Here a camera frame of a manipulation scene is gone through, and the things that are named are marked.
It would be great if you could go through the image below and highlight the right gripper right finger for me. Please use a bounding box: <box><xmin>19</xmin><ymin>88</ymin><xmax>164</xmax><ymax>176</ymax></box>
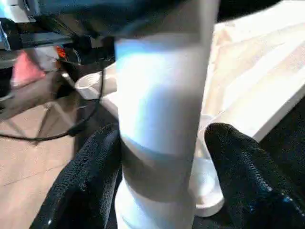
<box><xmin>205</xmin><ymin>123</ymin><xmax>305</xmax><ymax>229</ymax></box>

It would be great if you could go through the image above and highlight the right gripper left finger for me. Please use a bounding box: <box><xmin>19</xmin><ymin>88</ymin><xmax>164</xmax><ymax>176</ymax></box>
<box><xmin>31</xmin><ymin>124</ymin><xmax>122</xmax><ymax>229</ymax></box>

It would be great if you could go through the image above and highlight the white plastic table leg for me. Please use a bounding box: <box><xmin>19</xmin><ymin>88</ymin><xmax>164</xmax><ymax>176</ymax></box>
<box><xmin>114</xmin><ymin>0</ymin><xmax>220</xmax><ymax>229</ymax></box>

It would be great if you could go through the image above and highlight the white plastic table top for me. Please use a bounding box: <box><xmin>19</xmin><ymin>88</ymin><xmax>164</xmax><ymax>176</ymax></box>
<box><xmin>76</xmin><ymin>0</ymin><xmax>305</xmax><ymax>218</ymax></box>

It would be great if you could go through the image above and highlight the black mat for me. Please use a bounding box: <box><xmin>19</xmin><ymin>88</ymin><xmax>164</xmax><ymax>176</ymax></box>
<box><xmin>105</xmin><ymin>93</ymin><xmax>305</xmax><ymax>229</ymax></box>

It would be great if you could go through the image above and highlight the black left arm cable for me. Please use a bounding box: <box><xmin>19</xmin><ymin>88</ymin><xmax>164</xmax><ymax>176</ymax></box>
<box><xmin>0</xmin><ymin>72</ymin><xmax>105</xmax><ymax>142</ymax></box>

